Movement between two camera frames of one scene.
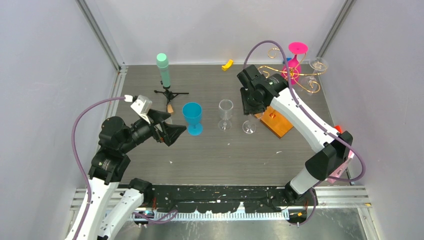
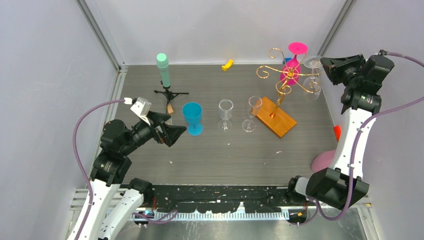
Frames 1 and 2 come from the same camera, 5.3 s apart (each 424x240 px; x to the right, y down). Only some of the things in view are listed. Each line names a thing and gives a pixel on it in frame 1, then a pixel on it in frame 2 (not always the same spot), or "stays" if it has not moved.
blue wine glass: (192, 112) stays
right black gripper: (248, 109) → (333, 67)
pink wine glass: (294, 67) stays
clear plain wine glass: (225, 107) stays
